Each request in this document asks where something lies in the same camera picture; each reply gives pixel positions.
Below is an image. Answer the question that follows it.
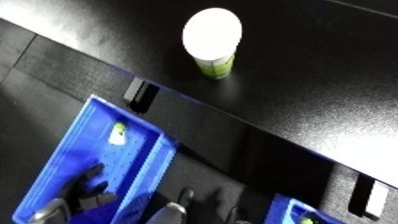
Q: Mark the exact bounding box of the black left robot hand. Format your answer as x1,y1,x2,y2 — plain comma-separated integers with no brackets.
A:
55,162,121,214

